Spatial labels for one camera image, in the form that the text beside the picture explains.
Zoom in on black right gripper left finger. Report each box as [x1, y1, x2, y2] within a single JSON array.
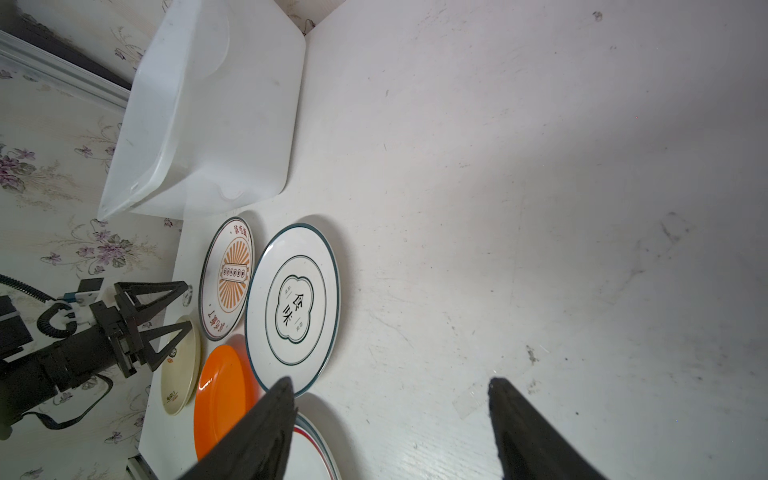
[[181, 377, 297, 480]]

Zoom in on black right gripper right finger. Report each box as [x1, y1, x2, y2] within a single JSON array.
[[488, 377, 604, 479]]

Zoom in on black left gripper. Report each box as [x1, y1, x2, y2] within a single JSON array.
[[89, 281, 193, 378]]

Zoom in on cream plate small flowers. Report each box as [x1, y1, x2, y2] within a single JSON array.
[[160, 315, 201, 416]]

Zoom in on green rimmed white plate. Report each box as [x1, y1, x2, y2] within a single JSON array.
[[283, 413, 341, 480]]

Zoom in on orange plastic plate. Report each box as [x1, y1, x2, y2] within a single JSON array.
[[193, 342, 260, 460]]

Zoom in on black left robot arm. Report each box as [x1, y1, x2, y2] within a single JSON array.
[[1, 275, 193, 439]]

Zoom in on white plastic bin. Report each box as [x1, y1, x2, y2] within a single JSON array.
[[98, 1, 306, 220]]

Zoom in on white plate orange fan centre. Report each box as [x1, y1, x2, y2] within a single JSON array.
[[198, 216, 255, 341]]

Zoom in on white plate black flower outline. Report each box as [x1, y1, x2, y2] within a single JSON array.
[[244, 223, 341, 396]]

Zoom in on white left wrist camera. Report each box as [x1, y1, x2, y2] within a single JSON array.
[[61, 277, 104, 306]]

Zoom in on aluminium frame post left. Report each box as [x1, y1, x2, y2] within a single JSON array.
[[1, 32, 130, 111]]

